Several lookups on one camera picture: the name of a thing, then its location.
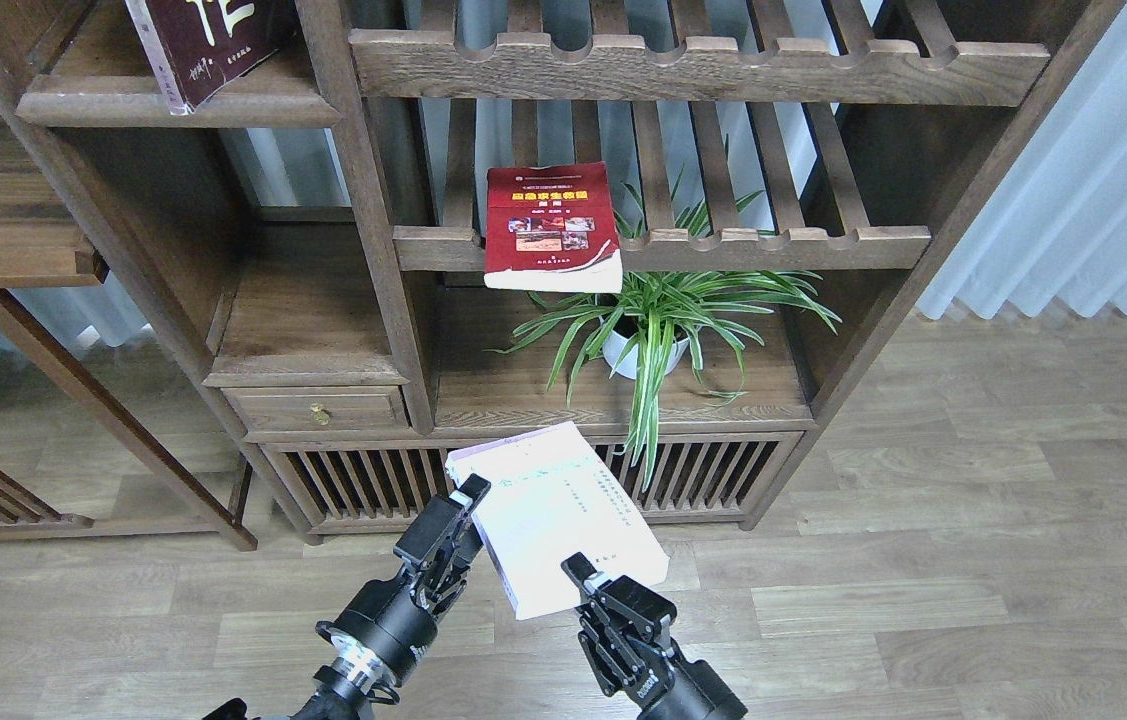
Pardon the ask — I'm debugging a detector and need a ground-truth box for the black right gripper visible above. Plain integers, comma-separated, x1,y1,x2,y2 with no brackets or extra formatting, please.
560,552,749,719

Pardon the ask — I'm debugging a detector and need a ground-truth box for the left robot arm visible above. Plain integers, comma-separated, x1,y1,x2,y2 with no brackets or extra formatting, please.
295,475,490,719

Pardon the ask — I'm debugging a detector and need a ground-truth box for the red paperback book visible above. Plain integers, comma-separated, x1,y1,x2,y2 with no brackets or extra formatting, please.
483,161,623,293

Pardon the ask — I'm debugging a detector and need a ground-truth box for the left slatted cabinet door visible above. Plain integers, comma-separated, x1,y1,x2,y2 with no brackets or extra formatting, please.
248,430,514,536

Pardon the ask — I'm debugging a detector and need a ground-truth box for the small wooden drawer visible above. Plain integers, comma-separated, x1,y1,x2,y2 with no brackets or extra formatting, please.
223,386,408,432

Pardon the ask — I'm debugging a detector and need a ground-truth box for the dark wooden bookshelf cabinet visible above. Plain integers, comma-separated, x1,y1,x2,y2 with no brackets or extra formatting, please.
0,1,1124,528

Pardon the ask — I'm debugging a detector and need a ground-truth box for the slatted cabinet door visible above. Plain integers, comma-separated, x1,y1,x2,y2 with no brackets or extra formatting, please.
587,432,802,523
248,430,514,536

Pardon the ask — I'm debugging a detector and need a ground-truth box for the dark maroon book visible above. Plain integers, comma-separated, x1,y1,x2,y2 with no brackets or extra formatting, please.
127,1,298,117

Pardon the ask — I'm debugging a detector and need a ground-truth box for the right slatted cabinet door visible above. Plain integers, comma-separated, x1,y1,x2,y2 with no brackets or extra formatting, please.
587,432,802,523

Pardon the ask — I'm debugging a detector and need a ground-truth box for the white plant pot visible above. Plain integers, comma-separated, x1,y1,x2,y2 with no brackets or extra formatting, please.
601,315,687,381

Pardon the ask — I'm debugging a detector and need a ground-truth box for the green spider plant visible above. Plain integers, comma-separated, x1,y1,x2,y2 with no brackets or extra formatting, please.
495,165,842,494

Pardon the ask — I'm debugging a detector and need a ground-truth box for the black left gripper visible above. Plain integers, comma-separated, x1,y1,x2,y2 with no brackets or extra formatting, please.
316,475,490,691

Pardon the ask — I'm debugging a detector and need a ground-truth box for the white book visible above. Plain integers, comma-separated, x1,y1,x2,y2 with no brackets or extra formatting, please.
447,421,669,620

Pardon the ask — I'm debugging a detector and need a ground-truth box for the wooden side table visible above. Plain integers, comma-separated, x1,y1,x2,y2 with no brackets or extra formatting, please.
0,115,257,551

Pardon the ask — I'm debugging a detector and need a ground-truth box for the white curtain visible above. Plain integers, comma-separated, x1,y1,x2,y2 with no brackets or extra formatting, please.
919,5,1127,319

